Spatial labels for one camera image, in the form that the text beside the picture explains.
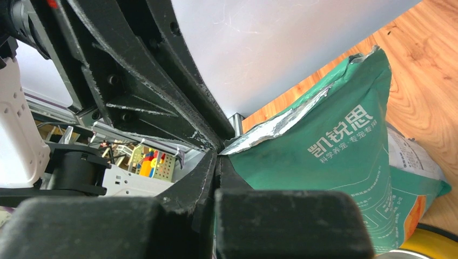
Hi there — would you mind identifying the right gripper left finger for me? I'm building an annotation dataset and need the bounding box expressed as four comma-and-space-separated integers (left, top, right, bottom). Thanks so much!
1, 152, 217, 258

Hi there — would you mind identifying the green pet food bag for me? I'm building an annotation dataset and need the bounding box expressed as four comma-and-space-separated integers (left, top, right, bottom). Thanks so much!
222, 46, 451, 254

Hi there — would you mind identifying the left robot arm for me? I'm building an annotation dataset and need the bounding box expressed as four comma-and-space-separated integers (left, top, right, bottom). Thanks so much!
1, 1, 234, 207

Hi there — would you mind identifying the yellow double pet bowl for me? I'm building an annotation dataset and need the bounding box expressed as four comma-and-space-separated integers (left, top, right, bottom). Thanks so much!
376, 223, 457, 259

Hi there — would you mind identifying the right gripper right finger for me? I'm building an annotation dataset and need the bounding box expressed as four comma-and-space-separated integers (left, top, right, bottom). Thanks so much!
214, 156, 375, 258

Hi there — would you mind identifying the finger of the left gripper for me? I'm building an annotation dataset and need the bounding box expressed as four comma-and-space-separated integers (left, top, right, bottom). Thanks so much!
117, 1, 235, 140
28, 0, 224, 153

